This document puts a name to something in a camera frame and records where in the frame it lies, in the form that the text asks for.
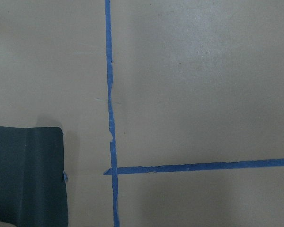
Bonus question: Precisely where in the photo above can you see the black mouse pad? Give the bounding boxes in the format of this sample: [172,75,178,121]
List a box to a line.
[0,126,68,227]

